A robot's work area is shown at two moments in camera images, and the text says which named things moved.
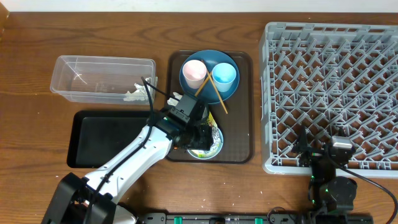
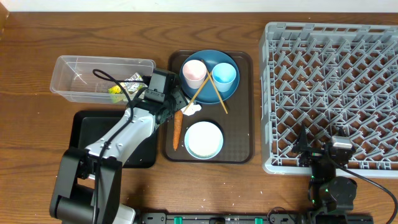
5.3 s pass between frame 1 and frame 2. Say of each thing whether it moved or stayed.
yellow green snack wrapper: moved
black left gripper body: moved
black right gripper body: stayed
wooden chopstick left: stayed
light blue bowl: stayed
